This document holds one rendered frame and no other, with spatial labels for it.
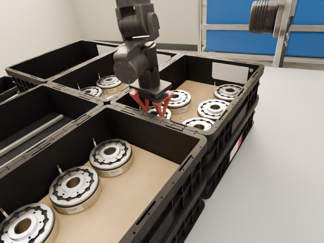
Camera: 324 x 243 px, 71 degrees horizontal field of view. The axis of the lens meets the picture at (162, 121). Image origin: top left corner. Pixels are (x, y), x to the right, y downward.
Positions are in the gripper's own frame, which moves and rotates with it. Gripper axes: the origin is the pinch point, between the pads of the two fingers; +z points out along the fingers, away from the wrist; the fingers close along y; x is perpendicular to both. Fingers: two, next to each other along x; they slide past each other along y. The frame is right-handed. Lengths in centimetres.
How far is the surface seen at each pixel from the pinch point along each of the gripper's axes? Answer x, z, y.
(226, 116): 1.1, -6.3, 21.9
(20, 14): 97, 22, -336
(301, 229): -1.1, 16.1, 43.3
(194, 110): 11.4, 4.4, 6.5
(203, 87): 25.7, 5.0, 1.2
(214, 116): 7.8, 0.8, 15.5
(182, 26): 249, 65, -169
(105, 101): -9.4, -6.0, -8.2
